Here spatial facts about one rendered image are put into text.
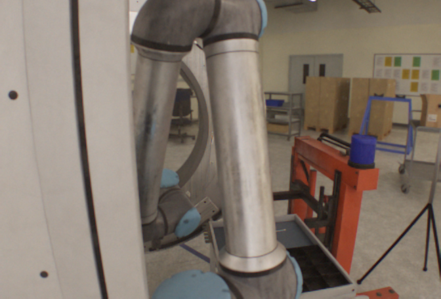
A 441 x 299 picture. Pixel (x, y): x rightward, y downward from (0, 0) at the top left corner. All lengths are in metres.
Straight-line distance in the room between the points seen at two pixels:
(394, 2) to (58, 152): 9.86
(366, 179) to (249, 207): 0.93
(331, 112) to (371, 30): 3.51
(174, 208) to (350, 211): 0.99
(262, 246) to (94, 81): 0.47
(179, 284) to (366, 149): 1.04
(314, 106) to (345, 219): 6.17
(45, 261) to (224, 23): 0.46
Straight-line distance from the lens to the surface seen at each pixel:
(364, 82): 7.16
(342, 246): 1.65
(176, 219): 0.82
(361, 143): 1.38
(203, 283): 0.59
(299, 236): 1.39
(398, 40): 9.72
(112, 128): 0.24
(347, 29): 10.14
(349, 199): 1.53
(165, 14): 0.50
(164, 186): 0.87
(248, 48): 0.56
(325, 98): 7.46
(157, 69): 0.53
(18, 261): 0.32
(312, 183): 1.85
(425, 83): 9.53
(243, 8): 0.57
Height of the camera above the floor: 1.37
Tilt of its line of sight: 11 degrees down
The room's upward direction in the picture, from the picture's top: straight up
